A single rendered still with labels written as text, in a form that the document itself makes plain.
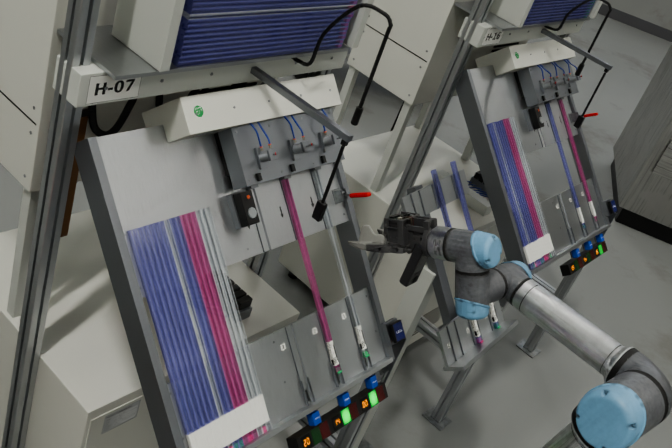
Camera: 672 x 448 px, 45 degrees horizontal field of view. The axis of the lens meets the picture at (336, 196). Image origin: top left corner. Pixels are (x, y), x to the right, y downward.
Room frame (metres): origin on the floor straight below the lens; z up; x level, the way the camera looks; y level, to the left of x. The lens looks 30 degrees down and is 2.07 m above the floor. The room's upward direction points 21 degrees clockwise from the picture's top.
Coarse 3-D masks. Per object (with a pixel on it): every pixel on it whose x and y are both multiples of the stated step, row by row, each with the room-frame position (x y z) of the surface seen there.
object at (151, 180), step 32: (160, 128) 1.48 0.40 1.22; (128, 160) 1.37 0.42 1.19; (160, 160) 1.43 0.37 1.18; (192, 160) 1.50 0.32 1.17; (128, 192) 1.33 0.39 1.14; (160, 192) 1.39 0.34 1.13; (192, 192) 1.45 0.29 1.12; (224, 192) 1.52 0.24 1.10; (256, 192) 1.59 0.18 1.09; (128, 224) 1.29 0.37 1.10; (224, 224) 1.47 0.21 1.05; (256, 224) 1.54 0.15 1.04; (288, 224) 1.62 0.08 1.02; (320, 224) 1.70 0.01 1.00; (224, 256) 1.43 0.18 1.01
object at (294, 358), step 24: (336, 312) 1.60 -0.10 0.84; (360, 312) 1.66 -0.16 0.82; (264, 336) 1.40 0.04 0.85; (288, 336) 1.45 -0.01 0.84; (312, 336) 1.50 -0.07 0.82; (336, 336) 1.56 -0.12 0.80; (264, 360) 1.36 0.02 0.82; (288, 360) 1.41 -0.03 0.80; (312, 360) 1.47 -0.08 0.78; (360, 360) 1.58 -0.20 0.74; (168, 384) 1.16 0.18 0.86; (264, 384) 1.33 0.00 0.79; (288, 384) 1.38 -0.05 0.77; (312, 384) 1.43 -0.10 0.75; (336, 384) 1.48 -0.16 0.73; (288, 408) 1.34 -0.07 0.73
